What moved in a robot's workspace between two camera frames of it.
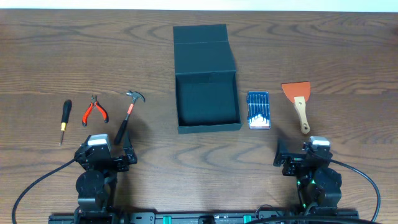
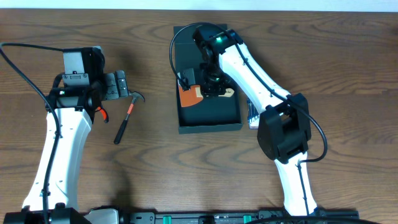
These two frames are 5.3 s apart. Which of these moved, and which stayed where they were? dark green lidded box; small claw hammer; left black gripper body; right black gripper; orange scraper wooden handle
Moved: right black gripper; left black gripper body; orange scraper wooden handle
Stayed: small claw hammer; dark green lidded box
